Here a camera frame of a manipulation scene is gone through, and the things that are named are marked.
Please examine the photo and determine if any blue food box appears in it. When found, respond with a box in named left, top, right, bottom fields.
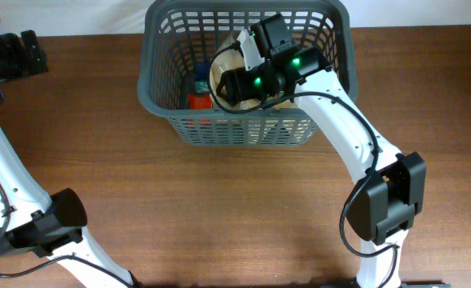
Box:
left=194, top=62, right=210, bottom=94

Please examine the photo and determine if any orange pasta packet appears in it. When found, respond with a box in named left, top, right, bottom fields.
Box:
left=187, top=94, right=212, bottom=110

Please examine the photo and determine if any grey plastic basket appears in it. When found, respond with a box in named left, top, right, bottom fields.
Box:
left=138, top=0, right=358, bottom=146

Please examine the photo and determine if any beige paper pouch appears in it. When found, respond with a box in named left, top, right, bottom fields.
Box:
left=209, top=50, right=302, bottom=146

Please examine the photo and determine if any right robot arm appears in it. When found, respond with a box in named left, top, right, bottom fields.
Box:
left=210, top=14, right=426, bottom=287

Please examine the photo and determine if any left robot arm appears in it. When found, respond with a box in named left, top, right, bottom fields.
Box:
left=0, top=67, right=141, bottom=287

